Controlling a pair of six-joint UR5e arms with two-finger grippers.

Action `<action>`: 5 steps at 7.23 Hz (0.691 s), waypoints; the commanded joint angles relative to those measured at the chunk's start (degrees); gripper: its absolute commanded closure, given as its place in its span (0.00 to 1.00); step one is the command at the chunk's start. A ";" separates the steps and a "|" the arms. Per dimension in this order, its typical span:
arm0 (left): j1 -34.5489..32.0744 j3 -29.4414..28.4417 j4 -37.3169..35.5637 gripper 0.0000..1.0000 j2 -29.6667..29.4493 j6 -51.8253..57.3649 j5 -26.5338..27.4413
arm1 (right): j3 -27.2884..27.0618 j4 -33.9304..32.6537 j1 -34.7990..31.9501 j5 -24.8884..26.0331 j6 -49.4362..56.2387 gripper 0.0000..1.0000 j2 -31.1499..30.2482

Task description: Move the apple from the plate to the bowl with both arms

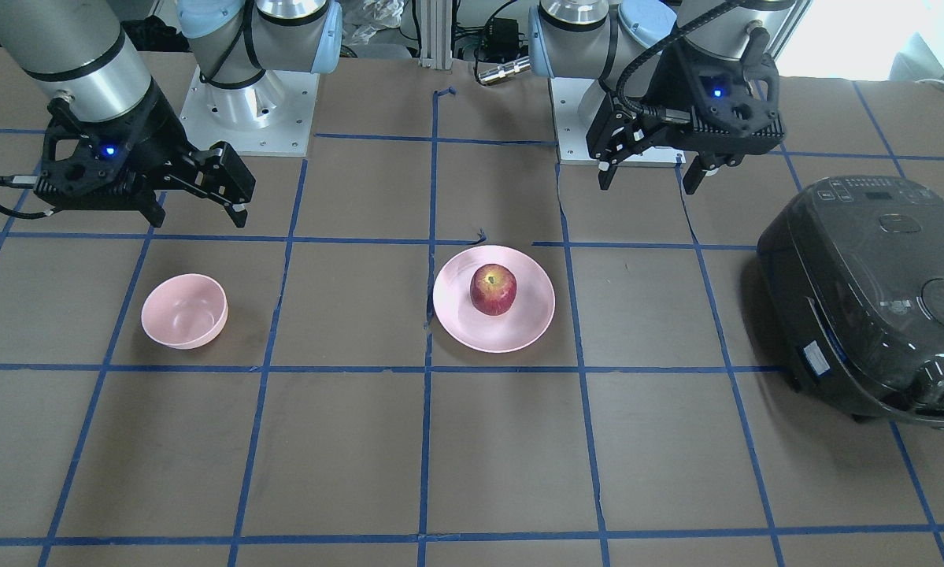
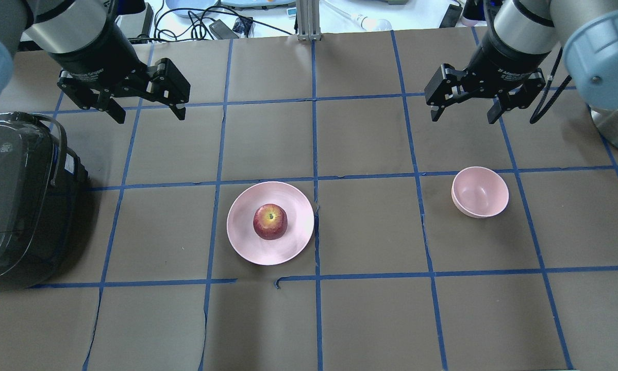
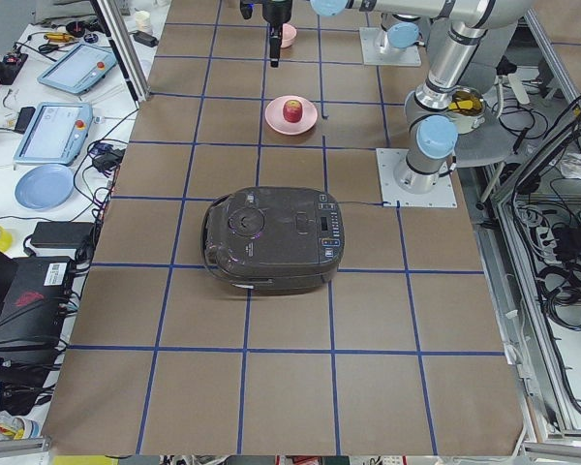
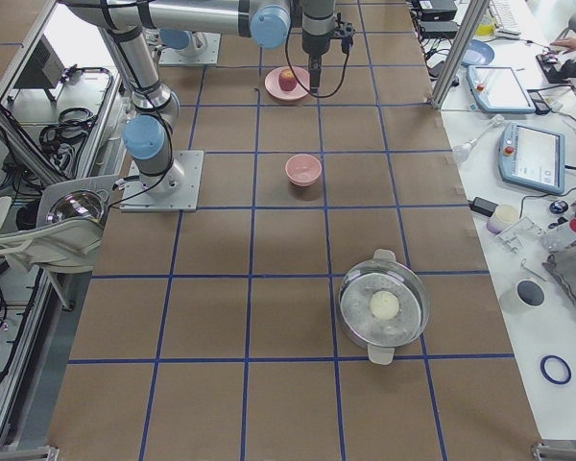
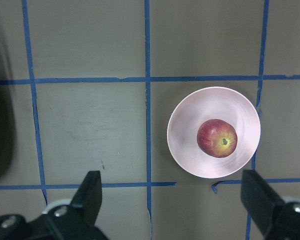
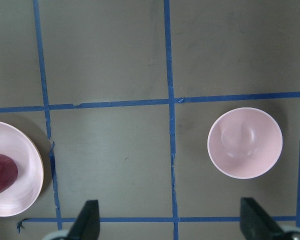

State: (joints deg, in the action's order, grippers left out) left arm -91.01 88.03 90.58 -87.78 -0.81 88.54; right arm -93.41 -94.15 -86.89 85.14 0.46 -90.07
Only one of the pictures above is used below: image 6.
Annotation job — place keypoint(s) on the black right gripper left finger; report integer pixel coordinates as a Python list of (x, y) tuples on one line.
[(87, 223)]

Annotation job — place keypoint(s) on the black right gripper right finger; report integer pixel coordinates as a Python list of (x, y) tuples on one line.
[(256, 224)]

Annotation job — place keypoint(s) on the red apple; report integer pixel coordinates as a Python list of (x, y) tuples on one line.
[(8, 172)]

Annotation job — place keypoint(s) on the pink bowl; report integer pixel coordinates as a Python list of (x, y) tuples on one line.
[(244, 143)]

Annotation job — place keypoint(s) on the pink plate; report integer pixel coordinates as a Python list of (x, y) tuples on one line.
[(22, 194)]

